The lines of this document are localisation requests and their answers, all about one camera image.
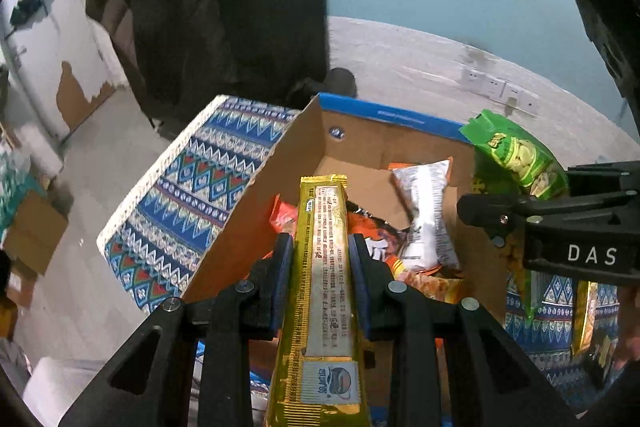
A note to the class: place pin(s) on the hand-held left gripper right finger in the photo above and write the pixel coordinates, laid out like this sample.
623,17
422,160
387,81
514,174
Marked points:
359,287

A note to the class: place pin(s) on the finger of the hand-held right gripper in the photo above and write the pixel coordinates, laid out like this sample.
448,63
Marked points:
500,209
605,177

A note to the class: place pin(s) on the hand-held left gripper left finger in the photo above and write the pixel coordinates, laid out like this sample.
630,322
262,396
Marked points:
285,282

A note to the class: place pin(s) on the gold snack packet red print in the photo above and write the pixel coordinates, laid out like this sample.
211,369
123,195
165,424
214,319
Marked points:
325,307

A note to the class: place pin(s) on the green snack packet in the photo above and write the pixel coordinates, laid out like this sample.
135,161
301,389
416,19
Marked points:
515,152

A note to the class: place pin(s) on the orange snack packet large characters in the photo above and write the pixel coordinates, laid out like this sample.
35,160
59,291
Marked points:
282,217

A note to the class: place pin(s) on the small orange snack packet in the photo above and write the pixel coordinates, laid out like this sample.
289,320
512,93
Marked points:
430,284

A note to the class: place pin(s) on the orange white snack packet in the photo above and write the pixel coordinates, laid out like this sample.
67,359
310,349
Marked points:
425,217

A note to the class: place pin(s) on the cardboard box blue rim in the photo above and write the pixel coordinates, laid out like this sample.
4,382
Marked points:
370,142

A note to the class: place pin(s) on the gold snack packet chips picture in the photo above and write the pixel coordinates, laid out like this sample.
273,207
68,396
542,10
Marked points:
585,317

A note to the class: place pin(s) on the blue patterned tablecloth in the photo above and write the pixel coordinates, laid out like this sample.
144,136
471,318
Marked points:
200,187

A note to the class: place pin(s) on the flat cardboard box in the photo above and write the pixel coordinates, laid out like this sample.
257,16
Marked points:
35,227

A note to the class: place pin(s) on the black cloth backdrop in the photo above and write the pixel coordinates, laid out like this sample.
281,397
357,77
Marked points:
225,7

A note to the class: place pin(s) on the black tall frame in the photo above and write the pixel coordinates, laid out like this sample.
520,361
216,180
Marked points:
610,22

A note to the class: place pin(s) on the dark wall fixture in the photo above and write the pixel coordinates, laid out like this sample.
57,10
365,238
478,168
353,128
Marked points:
30,4

